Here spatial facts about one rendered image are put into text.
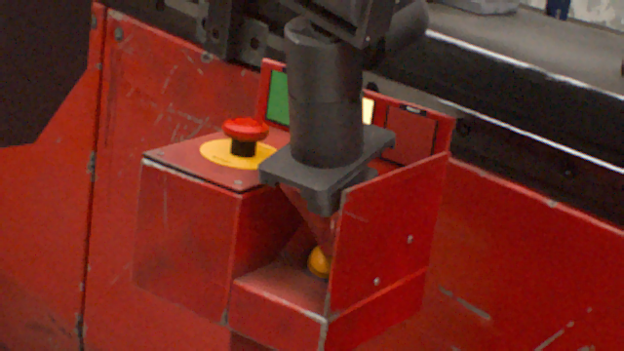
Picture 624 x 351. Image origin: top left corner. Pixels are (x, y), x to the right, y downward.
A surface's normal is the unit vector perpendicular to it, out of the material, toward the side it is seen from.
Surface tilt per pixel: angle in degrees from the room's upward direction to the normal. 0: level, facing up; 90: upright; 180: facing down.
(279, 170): 16
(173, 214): 90
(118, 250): 90
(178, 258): 90
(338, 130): 100
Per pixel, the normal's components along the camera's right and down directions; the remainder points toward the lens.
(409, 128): -0.57, 0.20
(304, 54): -0.53, 0.47
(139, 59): -0.74, 0.13
